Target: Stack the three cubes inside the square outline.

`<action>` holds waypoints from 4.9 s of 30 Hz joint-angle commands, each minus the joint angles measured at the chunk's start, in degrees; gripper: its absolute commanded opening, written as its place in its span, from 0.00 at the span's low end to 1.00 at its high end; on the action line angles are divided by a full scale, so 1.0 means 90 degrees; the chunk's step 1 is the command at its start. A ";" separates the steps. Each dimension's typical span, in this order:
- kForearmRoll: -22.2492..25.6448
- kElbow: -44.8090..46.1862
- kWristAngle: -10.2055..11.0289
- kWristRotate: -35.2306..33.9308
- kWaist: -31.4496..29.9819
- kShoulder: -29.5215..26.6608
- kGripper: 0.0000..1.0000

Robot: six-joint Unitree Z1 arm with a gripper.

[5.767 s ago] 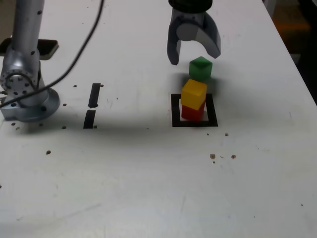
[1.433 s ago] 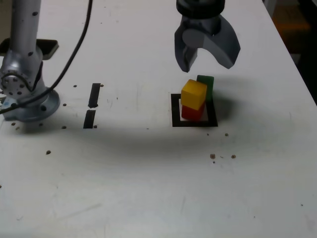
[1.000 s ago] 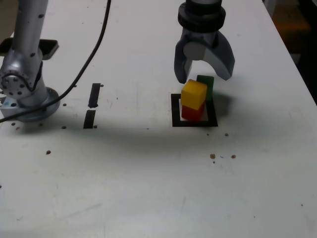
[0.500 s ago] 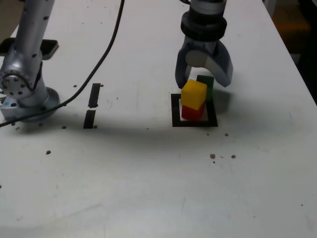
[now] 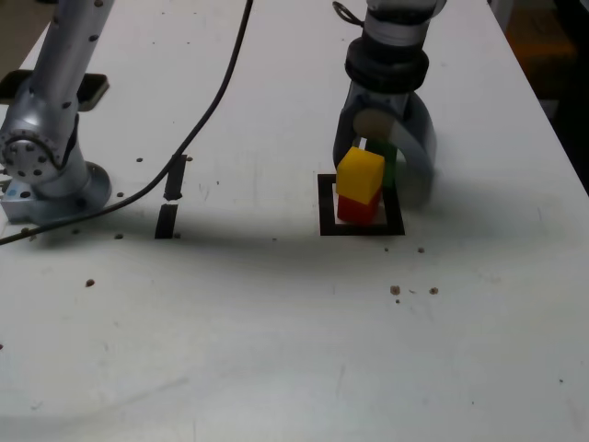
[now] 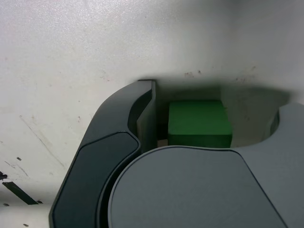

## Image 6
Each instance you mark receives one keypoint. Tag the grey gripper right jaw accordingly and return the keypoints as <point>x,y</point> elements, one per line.
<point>190,190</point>

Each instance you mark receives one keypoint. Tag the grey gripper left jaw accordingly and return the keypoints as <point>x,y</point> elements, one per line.
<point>95,166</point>

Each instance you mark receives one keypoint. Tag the green cube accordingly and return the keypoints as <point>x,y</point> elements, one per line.
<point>199,123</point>

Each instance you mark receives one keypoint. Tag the black tape strip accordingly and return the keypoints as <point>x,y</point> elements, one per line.
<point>19,192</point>

